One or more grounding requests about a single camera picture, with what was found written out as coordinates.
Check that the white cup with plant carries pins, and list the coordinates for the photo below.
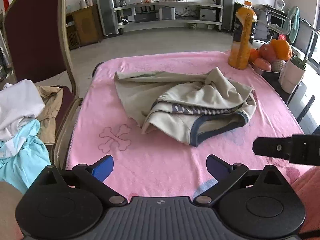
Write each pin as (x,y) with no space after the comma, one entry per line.
(291,76)

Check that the pink printed blanket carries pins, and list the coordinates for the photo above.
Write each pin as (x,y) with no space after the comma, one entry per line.
(105,100)

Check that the maroon chair with gold frame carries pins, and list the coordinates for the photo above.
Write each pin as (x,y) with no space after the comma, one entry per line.
(32,30)

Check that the small white desk fan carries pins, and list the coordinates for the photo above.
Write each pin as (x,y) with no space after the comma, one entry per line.
(281,4)

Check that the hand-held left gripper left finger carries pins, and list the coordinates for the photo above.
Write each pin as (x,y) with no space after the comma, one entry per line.
(103,168)

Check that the large orange fruit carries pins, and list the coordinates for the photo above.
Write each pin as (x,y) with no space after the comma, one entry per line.
(282,50)

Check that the grey tv stand shelf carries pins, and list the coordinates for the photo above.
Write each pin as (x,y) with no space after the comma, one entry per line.
(170,3)

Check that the beige t-shirt with navy collar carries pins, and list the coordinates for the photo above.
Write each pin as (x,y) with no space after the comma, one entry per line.
(180,97)

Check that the grey subwoofer box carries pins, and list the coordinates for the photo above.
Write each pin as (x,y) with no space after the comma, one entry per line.
(207,14)

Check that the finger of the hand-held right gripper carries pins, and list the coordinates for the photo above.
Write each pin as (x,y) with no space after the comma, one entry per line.
(271,147)

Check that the teal oval board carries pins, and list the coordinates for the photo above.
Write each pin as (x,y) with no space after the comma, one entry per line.
(292,22)

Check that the grey tower speaker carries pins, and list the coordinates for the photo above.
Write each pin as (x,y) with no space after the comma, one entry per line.
(227,5)
(107,10)

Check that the white paper rolls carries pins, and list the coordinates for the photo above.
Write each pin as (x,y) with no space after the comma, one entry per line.
(86,2)

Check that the small tangerine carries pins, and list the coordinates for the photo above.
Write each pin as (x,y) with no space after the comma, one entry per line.
(253,55)

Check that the dark fruit tray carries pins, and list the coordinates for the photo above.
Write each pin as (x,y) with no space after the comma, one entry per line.
(265,72)

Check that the white garment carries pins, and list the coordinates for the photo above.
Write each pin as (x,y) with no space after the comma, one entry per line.
(17,100)

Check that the silver box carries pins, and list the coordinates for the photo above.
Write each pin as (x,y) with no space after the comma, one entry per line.
(166,13)

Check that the tan garment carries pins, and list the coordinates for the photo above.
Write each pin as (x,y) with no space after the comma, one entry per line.
(50,110)

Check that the pale green melon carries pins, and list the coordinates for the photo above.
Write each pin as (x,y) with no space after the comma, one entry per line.
(278,65)

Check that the wooden cabinet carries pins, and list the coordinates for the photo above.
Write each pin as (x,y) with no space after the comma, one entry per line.
(87,27)

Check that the light blue garment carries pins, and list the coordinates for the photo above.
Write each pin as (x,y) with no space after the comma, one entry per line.
(22,160)

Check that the red-orange round fruit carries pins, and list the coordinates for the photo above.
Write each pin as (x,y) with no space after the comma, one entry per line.
(262,64)
(266,52)

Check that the person's pink clothing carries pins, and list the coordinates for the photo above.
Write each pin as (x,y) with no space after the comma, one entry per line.
(308,200)

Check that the orange juice bottle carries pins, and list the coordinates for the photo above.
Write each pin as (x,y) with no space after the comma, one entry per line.
(241,50)

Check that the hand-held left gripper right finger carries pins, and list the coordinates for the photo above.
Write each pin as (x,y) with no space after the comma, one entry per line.
(215,167)

